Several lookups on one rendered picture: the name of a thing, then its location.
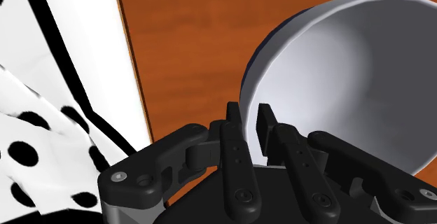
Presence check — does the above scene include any white cup with dark outside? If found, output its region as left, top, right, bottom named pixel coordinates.
left=239, top=0, right=437, bottom=177

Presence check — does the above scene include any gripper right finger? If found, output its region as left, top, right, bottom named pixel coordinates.
left=255, top=102, right=437, bottom=224

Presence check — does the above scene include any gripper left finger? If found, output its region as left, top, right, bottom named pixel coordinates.
left=97, top=101, right=263, bottom=224

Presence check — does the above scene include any white black-spotted robot stand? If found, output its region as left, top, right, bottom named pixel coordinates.
left=0, top=0, right=155, bottom=224

